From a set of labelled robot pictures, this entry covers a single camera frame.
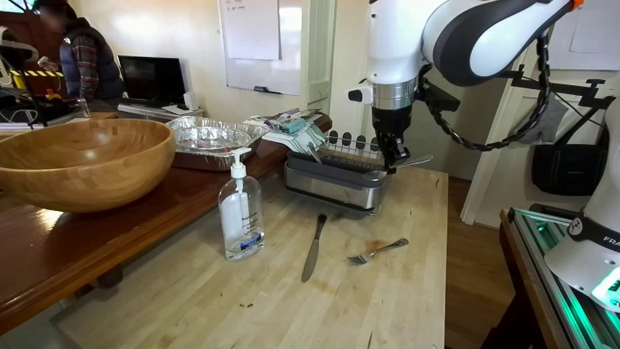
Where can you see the teal cloth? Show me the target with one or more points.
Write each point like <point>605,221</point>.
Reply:
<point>291,124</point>

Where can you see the white wall whiteboard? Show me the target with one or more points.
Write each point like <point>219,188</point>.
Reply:
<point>262,44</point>

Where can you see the white green striped towel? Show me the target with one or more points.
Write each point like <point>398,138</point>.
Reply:
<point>303,138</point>

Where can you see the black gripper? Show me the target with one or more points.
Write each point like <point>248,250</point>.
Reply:
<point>392,126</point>

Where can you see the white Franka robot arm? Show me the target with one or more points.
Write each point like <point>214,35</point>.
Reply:
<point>400,39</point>

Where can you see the large wooden bowl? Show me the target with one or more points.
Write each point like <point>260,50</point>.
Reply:
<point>84,165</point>

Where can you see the black computer monitor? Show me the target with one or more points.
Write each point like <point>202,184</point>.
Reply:
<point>152,79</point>

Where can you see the clear hand sanitizer bottle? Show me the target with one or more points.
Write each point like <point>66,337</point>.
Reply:
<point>241,219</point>

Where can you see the aluminium robot mount stand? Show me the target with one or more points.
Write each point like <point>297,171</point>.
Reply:
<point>535,283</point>

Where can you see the aluminium foil tray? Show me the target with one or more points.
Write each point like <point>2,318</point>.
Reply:
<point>214,136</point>

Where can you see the yellow black striped barrier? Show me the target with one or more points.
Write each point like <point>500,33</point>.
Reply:
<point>39,74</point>

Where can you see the silver fork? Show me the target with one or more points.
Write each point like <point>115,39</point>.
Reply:
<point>390,246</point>

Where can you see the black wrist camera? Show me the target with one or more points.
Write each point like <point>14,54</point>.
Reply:
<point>440,95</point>

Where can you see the black bag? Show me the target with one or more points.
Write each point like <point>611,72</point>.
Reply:
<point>568,165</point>

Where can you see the black boom with orange clamps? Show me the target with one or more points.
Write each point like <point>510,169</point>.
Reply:
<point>582,89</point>

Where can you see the person in dark vest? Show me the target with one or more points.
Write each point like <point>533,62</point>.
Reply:
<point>90,64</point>

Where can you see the dark brown wooden table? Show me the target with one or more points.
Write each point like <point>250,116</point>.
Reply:
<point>51,252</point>

